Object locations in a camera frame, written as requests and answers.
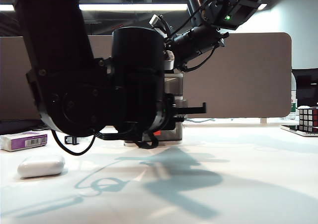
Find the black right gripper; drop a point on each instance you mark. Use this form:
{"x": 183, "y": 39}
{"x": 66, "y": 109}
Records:
{"x": 177, "y": 57}

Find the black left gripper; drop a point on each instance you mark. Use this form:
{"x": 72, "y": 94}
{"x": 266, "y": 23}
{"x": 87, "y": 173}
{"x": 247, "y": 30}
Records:
{"x": 167, "y": 114}

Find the white three-layer drawer cabinet frame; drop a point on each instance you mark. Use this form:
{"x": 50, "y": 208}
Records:
{"x": 174, "y": 74}

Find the white earphone case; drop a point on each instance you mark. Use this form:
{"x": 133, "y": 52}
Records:
{"x": 41, "y": 166}

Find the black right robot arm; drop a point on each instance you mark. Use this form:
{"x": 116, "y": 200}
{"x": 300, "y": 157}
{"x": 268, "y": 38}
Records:
{"x": 198, "y": 40}

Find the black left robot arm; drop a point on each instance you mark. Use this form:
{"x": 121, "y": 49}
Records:
{"x": 74, "y": 60}

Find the brown desk partition panel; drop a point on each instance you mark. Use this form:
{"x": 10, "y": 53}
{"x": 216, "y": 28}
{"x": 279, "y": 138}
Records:
{"x": 236, "y": 72}

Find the long ceiling light strip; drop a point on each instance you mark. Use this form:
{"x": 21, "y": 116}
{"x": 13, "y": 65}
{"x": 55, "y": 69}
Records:
{"x": 124, "y": 7}

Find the white flat tray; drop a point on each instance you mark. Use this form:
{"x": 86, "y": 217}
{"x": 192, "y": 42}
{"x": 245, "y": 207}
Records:
{"x": 290, "y": 129}

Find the clear bottle with green label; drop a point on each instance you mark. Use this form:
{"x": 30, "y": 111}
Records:
{"x": 293, "y": 102}

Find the black rubik's cube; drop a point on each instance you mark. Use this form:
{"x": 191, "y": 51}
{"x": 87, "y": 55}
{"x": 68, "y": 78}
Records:
{"x": 308, "y": 119}

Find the small black and clear clip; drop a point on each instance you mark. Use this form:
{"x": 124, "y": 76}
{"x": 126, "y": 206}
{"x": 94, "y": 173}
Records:
{"x": 69, "y": 140}

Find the purple and white carton box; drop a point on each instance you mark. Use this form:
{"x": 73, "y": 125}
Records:
{"x": 20, "y": 142}

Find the dark flat bag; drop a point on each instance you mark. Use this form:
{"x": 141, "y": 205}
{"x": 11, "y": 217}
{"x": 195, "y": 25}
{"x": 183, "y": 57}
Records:
{"x": 15, "y": 127}

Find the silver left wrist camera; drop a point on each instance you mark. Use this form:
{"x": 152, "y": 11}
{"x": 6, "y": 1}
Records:
{"x": 169, "y": 63}

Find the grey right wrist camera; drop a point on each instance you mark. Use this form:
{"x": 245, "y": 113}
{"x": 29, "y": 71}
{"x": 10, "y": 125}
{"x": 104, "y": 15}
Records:
{"x": 156, "y": 21}

